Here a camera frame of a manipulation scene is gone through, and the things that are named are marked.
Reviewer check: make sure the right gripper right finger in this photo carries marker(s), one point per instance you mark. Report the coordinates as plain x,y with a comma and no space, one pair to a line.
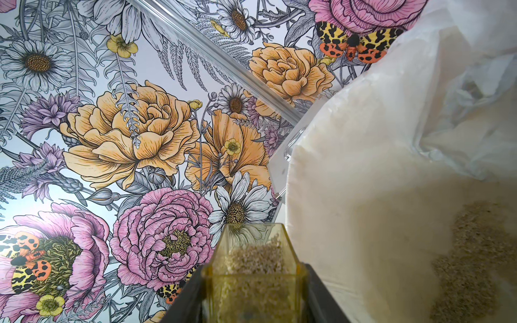
321,306

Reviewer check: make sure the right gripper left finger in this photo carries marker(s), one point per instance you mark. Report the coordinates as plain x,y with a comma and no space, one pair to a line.
188,307

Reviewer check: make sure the translucent yellow shavings tray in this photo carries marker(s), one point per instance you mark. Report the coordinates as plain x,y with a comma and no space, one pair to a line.
255,276

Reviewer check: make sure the white lined trash bin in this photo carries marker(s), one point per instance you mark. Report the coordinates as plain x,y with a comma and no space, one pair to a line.
402,192

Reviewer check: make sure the silver aluminium case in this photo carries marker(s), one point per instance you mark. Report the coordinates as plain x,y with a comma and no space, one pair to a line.
279,163

